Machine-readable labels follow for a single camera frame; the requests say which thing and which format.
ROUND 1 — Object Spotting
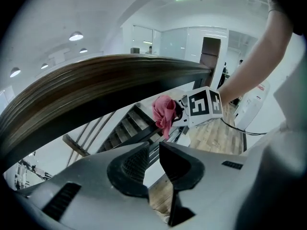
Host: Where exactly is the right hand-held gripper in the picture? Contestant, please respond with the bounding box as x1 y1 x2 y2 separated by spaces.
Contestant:
172 86 224 129

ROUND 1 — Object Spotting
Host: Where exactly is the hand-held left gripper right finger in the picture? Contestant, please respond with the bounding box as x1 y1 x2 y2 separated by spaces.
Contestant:
159 141 248 230

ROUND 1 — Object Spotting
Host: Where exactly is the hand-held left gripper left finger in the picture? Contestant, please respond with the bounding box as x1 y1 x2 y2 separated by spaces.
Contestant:
14 141 168 230

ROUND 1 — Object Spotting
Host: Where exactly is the pink cloth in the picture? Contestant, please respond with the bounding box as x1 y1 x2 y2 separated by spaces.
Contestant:
151 94 178 140

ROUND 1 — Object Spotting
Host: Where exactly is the dark wooden railing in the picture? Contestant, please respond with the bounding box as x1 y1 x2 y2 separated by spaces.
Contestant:
0 53 215 167

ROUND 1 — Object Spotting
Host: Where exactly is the person's right forearm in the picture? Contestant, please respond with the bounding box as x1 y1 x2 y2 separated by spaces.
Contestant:
217 10 295 105

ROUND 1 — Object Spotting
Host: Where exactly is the stair balustrade with wooden rails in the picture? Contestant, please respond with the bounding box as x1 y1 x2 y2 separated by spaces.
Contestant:
62 47 141 158

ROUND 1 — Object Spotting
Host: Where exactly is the dark wooden staircase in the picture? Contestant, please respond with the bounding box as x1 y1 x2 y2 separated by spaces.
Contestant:
95 104 164 155

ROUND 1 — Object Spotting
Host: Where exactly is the white appliance with red label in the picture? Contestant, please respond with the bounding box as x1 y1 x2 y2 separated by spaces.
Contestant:
234 80 271 131

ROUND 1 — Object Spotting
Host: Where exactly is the white ceiling air conditioner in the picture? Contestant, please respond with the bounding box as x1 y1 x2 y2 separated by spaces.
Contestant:
47 49 71 64

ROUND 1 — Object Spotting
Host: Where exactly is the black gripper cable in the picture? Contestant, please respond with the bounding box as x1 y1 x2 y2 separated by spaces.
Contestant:
219 117 268 136

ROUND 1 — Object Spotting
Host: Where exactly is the brown wooden newel post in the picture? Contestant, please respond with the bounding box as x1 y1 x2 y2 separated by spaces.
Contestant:
199 36 221 88

